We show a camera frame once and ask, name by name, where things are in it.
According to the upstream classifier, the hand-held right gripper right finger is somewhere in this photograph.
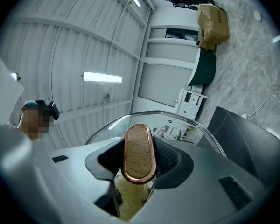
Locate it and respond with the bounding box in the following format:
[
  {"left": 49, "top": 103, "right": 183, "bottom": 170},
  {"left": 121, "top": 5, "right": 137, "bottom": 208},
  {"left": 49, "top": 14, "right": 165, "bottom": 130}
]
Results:
[{"left": 134, "top": 136, "right": 273, "bottom": 224}]

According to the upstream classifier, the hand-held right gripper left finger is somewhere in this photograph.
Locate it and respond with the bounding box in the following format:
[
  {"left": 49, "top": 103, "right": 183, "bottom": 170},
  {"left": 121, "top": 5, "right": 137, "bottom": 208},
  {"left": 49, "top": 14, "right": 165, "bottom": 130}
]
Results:
[{"left": 0, "top": 123, "right": 125, "bottom": 224}]

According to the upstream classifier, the person's head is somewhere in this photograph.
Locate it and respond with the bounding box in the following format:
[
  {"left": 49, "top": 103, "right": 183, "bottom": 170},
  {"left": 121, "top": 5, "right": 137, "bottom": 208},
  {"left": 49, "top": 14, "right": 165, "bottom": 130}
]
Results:
[{"left": 16, "top": 99, "right": 55, "bottom": 141}]

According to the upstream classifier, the yellow fluffy scrubbing cloth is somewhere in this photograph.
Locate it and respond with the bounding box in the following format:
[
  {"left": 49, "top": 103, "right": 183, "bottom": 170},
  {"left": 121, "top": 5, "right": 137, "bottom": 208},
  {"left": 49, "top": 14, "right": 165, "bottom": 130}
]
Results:
[{"left": 113, "top": 175, "right": 154, "bottom": 222}]

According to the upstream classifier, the black table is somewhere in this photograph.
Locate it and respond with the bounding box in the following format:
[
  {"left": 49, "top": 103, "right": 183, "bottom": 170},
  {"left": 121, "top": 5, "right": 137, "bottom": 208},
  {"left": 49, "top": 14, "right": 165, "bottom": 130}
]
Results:
[{"left": 195, "top": 105, "right": 280, "bottom": 188}]

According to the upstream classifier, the white cabinet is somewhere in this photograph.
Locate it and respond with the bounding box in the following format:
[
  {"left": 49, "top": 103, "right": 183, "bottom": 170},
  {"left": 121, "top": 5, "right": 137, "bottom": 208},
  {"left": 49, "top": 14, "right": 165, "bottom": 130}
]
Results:
[{"left": 175, "top": 87, "right": 209, "bottom": 121}]

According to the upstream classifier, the white flat board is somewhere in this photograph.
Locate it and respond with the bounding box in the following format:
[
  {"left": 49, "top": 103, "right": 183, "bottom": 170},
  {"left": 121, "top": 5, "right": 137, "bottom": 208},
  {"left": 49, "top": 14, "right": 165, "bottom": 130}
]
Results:
[{"left": 0, "top": 51, "right": 25, "bottom": 126}]

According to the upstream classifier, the green curved panel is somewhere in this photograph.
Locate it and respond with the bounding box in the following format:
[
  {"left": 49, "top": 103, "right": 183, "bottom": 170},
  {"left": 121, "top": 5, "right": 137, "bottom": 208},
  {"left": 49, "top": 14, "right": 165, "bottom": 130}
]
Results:
[{"left": 187, "top": 46, "right": 217, "bottom": 87}]

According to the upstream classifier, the small cardboard box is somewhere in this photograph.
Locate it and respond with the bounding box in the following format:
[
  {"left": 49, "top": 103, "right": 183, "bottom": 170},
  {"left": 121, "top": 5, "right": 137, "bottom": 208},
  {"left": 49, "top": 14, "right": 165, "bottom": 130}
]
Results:
[{"left": 196, "top": 27, "right": 218, "bottom": 52}]

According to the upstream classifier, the large cardboard box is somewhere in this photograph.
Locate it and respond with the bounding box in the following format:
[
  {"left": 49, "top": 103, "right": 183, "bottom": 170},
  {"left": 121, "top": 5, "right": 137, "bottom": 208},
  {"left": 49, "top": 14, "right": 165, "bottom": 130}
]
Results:
[{"left": 196, "top": 3, "right": 230, "bottom": 45}]

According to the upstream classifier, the black head-worn camera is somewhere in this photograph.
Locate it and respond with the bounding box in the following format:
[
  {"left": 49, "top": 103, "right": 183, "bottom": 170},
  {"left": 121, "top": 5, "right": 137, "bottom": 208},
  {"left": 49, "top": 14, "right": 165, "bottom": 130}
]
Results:
[{"left": 34, "top": 99, "right": 61, "bottom": 121}]

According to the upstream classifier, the white cable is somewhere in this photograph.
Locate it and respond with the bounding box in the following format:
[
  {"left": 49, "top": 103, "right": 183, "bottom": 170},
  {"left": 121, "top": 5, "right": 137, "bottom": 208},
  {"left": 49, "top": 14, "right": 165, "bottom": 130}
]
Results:
[{"left": 235, "top": 26, "right": 267, "bottom": 119}]

